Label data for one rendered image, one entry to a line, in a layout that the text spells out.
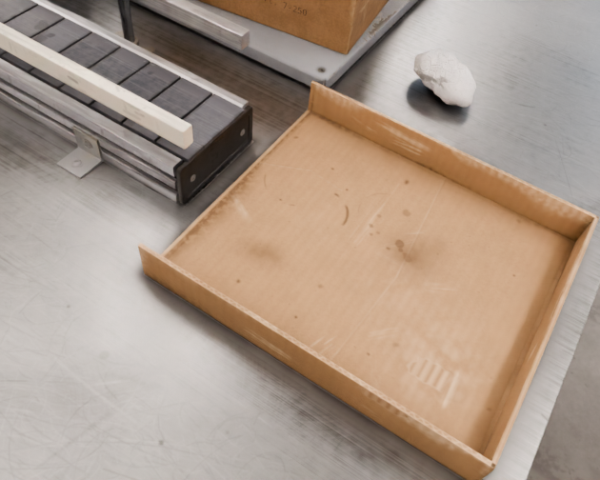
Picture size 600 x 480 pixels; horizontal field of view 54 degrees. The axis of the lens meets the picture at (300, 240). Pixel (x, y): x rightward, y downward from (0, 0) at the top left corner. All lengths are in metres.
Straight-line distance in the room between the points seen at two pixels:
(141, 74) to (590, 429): 1.25
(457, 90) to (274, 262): 0.30
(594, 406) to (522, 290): 1.03
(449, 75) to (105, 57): 0.36
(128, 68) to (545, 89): 0.47
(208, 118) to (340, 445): 0.30
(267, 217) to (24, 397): 0.24
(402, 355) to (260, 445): 0.13
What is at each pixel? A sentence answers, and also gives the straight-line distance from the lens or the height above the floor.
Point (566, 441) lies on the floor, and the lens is 1.49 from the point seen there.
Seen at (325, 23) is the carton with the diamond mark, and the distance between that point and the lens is 0.68.
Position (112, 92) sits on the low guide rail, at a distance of 0.53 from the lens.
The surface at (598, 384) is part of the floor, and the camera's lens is 1.59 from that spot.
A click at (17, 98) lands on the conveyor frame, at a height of 0.84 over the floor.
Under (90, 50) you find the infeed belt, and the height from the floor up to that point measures 0.88.
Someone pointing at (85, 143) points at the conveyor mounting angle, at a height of 0.85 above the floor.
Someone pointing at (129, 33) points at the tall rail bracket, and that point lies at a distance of 0.71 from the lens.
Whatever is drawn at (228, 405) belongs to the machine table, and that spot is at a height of 0.83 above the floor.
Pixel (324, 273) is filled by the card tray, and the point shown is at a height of 0.83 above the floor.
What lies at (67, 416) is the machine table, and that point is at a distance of 0.46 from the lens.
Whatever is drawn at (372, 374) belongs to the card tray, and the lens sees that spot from 0.46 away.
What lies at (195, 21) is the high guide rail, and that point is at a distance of 0.53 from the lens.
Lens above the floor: 1.24
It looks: 53 degrees down
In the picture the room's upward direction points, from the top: 8 degrees clockwise
